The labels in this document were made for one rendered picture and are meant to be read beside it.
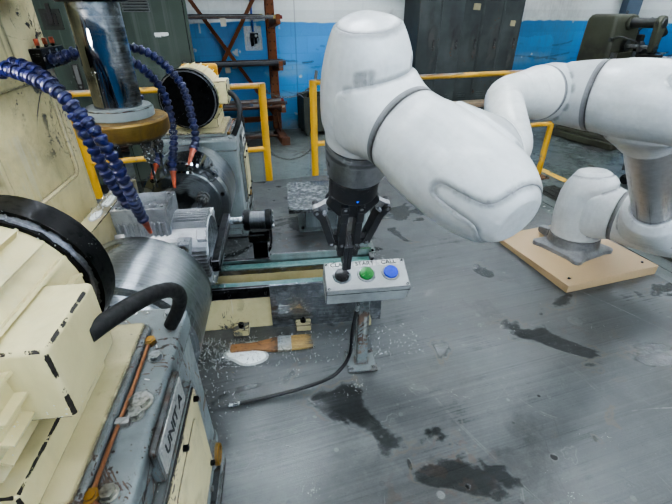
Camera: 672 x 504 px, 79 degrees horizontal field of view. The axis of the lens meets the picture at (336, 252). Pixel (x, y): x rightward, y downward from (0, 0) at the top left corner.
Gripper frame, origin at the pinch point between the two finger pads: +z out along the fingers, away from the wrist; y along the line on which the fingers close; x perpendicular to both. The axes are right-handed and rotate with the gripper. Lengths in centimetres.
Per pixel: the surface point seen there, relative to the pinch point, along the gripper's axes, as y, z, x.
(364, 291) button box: -3.6, 8.6, 3.5
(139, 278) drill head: 34.6, -4.7, 5.4
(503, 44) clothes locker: -309, 221, -506
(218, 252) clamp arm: 27.4, 17.9, -15.9
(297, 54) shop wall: -15, 226, -500
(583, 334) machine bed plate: -63, 34, 7
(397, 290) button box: -10.4, 9.1, 3.6
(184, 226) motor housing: 34.5, 13.2, -20.6
